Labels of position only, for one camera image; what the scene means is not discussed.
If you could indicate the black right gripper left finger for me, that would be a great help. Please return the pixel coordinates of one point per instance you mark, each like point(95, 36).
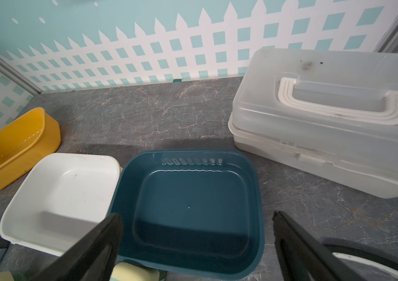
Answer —
point(92, 258)

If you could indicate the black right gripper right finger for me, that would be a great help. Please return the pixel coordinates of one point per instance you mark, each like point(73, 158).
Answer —
point(302, 257)

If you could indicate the white plastic storage box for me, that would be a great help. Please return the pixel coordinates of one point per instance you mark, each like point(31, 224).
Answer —
point(62, 198)

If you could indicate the dark teal storage box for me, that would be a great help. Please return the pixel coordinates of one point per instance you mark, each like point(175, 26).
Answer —
point(191, 211)

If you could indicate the yellow plastic storage box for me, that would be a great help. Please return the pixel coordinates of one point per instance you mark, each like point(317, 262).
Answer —
point(26, 141)

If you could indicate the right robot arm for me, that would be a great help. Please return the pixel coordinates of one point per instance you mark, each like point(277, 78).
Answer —
point(357, 255)

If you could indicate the green pencil sharpener upper right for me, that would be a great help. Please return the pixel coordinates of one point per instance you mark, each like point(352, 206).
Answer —
point(127, 272)

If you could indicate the translucent plastic lidded case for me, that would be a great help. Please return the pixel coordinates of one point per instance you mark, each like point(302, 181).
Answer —
point(333, 114)

